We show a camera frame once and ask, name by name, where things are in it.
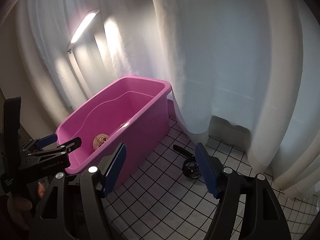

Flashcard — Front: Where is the beige plush face clip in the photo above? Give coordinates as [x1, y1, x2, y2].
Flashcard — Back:
[93, 134, 110, 150]

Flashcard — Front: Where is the pink plastic tub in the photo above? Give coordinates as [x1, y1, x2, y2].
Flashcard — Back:
[56, 76, 171, 186]

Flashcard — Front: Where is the pink strawberry headband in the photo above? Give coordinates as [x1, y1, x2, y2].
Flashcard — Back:
[120, 122, 130, 128]

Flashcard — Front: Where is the white curtain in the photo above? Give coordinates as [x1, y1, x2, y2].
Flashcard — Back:
[16, 0, 319, 198]

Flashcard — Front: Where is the bright lamp light bar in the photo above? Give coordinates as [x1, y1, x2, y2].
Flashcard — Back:
[65, 9, 100, 53]

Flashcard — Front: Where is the black white checkered cloth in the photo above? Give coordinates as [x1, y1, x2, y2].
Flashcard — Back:
[102, 116, 319, 239]

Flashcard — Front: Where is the person's left hand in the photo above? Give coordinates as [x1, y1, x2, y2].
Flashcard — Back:
[7, 196, 33, 230]

